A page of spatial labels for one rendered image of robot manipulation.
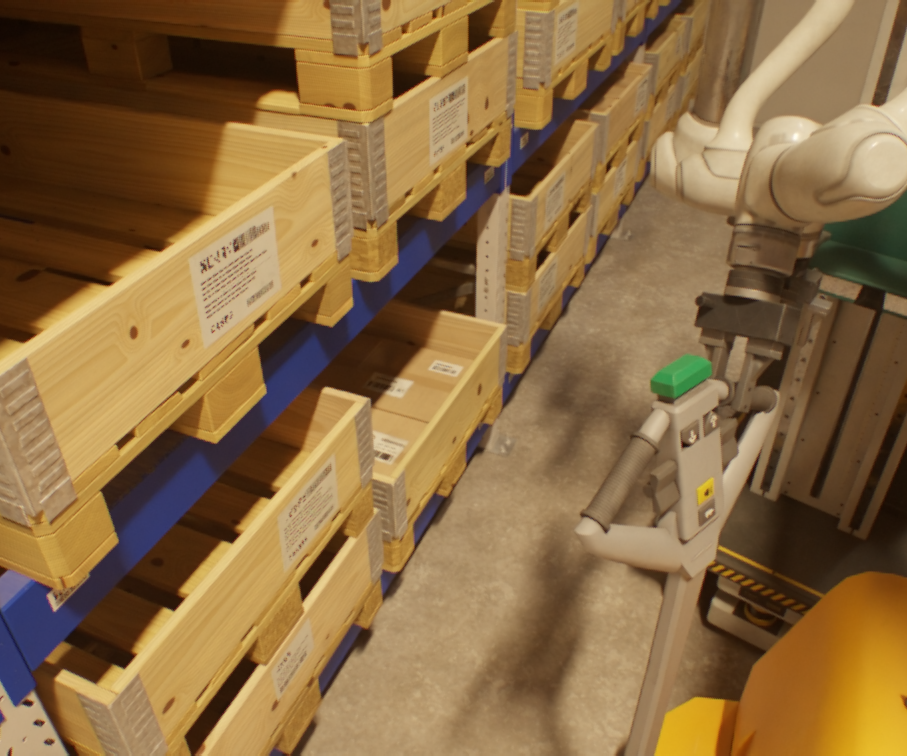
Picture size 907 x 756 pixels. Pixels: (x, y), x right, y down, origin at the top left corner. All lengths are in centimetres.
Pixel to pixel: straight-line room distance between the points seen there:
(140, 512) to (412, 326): 160
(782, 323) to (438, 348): 177
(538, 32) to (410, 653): 181
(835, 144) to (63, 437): 97
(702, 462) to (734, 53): 93
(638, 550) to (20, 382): 77
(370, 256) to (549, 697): 133
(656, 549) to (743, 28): 106
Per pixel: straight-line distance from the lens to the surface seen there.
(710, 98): 186
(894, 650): 158
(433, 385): 259
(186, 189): 177
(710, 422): 113
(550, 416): 328
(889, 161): 103
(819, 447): 251
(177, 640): 144
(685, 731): 202
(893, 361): 232
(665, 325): 392
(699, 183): 162
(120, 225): 178
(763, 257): 118
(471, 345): 272
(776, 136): 120
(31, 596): 125
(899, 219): 208
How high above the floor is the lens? 203
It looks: 36 degrees down
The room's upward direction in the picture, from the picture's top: straight up
